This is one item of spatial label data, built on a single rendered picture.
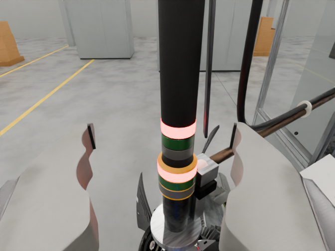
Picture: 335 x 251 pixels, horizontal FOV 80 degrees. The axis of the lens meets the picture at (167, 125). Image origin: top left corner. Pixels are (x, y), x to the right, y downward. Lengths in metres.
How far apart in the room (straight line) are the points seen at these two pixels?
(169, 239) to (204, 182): 0.09
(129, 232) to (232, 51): 5.11
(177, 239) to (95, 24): 7.41
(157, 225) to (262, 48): 8.29
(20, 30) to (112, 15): 8.27
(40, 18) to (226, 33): 10.69
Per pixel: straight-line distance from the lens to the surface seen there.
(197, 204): 0.28
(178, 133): 0.18
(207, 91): 0.18
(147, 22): 12.37
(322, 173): 0.69
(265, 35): 8.39
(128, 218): 2.10
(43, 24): 14.06
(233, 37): 5.94
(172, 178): 0.21
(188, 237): 0.30
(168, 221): 0.29
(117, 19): 7.36
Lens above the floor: 1.72
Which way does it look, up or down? 32 degrees down
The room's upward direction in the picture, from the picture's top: straight up
